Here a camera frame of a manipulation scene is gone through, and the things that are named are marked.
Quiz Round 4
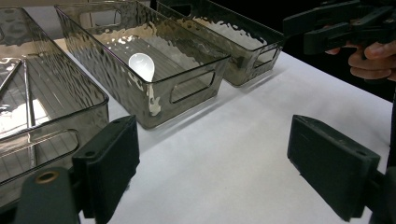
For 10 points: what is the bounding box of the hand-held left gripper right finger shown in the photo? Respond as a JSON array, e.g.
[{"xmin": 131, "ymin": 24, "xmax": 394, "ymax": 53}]
[{"xmin": 287, "ymin": 114, "xmax": 381, "ymax": 222}]

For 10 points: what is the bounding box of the white ceramic spoon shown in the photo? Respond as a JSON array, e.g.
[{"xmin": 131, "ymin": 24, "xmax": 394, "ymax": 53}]
[{"xmin": 127, "ymin": 52, "xmax": 163, "ymax": 118}]

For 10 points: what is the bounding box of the silver metal chopstick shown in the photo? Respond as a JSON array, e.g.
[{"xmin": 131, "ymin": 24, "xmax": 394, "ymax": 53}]
[{"xmin": 0, "ymin": 59, "xmax": 23, "ymax": 95}]

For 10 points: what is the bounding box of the smoky clear plastic bin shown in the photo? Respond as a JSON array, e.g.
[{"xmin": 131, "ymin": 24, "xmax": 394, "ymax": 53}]
[
  {"xmin": 0, "ymin": 7, "xmax": 110, "ymax": 210},
  {"xmin": 54, "ymin": 0, "xmax": 232, "ymax": 131},
  {"xmin": 156, "ymin": 0, "xmax": 286, "ymax": 88}
]

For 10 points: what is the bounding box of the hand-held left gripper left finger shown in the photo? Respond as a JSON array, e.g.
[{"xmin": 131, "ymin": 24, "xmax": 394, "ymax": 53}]
[{"xmin": 72, "ymin": 115, "xmax": 141, "ymax": 224}]

